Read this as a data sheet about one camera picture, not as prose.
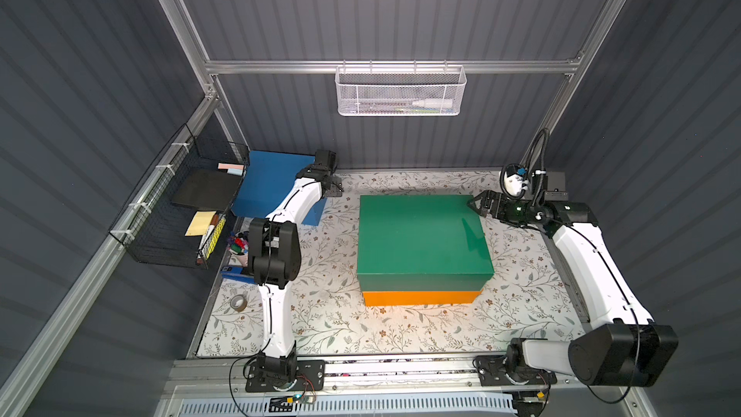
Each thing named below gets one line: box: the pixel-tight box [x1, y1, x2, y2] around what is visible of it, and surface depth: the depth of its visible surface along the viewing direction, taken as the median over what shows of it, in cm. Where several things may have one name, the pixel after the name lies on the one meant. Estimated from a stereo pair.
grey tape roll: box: [229, 294, 248, 312], surface depth 86 cm
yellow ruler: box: [202, 214, 227, 261], surface depth 71 cm
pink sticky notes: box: [217, 163, 245, 176], surface depth 86 cm
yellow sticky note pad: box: [184, 210, 218, 237], surface depth 74 cm
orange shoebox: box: [362, 289, 485, 306], surface depth 88 cm
